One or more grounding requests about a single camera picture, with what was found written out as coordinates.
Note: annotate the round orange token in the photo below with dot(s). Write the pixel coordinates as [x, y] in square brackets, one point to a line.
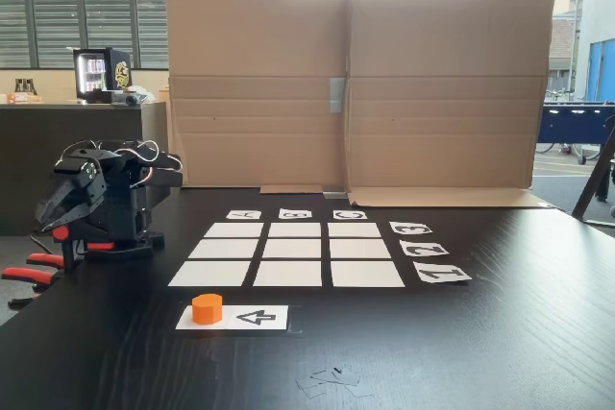
[207, 309]

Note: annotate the white paper grid square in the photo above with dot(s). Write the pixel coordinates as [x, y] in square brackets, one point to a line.
[355, 230]
[224, 248]
[367, 274]
[359, 248]
[210, 274]
[287, 274]
[234, 230]
[295, 230]
[292, 248]

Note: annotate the dark wooden counter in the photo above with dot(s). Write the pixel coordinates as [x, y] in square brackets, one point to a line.
[29, 141]

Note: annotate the black orange bar clamp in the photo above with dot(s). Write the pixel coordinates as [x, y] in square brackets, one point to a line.
[67, 249]

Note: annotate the orange white box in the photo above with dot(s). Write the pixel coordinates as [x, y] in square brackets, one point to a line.
[24, 98]

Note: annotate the brown glass bottles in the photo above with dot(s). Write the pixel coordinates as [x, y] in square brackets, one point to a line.
[26, 86]

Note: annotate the white crumpled bag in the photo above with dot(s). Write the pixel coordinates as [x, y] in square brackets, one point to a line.
[144, 93]

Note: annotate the black mini fridge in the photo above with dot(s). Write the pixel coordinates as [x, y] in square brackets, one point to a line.
[120, 74]

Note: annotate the letter B paper label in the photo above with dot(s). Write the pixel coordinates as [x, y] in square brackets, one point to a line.
[283, 216]

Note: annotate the white arrow paper sheet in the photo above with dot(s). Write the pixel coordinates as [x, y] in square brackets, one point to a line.
[259, 318]

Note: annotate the letter C paper label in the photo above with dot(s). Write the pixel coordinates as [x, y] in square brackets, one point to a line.
[338, 216]

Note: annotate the grey tape strip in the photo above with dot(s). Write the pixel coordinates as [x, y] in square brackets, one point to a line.
[337, 95]

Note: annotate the number 3 paper label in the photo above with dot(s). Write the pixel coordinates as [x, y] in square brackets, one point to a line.
[395, 227]

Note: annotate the number 2 paper label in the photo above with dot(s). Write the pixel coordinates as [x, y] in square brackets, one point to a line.
[407, 251]

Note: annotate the brown cardboard screen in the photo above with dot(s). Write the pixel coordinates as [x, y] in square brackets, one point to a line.
[432, 45]

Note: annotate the blue foosball table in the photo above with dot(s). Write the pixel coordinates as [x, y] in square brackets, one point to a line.
[572, 124]

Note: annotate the dark wooden stand leg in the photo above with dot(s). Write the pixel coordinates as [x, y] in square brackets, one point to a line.
[596, 175]

